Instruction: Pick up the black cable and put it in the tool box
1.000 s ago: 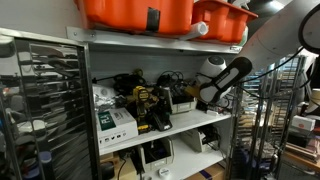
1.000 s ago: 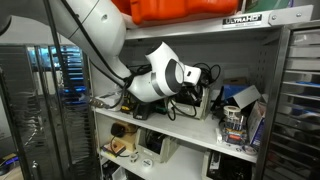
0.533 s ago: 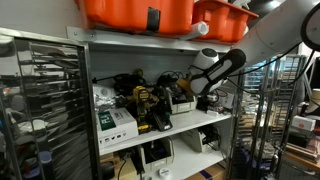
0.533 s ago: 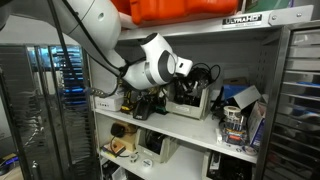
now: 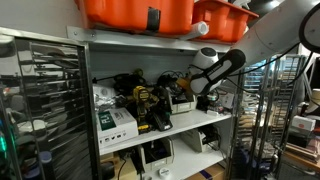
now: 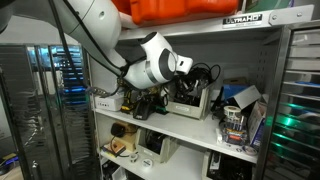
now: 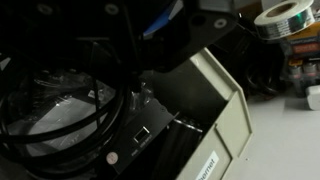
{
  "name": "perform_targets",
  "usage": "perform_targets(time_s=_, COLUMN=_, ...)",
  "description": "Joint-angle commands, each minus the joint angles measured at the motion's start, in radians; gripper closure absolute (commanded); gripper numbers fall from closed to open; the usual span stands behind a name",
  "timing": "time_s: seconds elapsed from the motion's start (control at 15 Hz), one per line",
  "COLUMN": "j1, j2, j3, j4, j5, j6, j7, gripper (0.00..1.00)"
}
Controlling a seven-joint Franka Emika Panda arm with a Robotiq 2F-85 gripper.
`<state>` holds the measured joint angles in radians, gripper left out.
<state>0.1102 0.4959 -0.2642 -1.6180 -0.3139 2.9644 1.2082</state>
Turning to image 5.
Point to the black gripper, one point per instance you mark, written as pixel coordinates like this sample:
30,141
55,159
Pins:
189,93

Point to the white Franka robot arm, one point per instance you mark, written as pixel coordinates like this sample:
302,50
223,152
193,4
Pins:
266,36

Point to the black handheld tool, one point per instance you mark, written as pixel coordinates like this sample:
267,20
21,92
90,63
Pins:
202,103

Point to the white PLA filament box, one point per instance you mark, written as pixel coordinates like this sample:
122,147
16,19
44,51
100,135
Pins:
116,128

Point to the brown cardboard box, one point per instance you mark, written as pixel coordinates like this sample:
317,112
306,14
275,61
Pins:
213,173

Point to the white box red label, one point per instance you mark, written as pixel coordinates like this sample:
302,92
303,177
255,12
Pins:
303,122

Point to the label tape roll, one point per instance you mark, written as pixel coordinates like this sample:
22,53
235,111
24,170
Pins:
211,99

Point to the white printed package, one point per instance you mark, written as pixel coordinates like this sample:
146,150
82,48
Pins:
228,100

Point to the grey storage bin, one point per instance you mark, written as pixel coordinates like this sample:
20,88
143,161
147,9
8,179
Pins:
160,163
193,140

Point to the stainless steel shelf cabinet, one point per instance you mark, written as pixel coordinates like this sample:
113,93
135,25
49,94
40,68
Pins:
150,43

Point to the white plastic tube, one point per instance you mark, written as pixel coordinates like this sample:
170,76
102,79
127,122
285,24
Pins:
200,29

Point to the metal tray rack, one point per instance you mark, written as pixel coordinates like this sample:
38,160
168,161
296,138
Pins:
263,116

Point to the small orange plastic bin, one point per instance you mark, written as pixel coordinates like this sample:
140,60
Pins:
223,20

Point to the clear plastic bag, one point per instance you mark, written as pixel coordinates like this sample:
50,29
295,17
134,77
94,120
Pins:
106,101

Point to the black power adapter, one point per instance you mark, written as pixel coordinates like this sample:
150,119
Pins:
135,158

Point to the white plastic device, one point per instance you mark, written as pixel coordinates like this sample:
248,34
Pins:
101,91

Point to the large orange plastic bin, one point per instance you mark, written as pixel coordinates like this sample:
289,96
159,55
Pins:
116,13

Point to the white round container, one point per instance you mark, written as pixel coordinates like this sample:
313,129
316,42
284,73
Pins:
314,100

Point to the wooden desk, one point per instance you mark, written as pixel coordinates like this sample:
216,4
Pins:
300,160

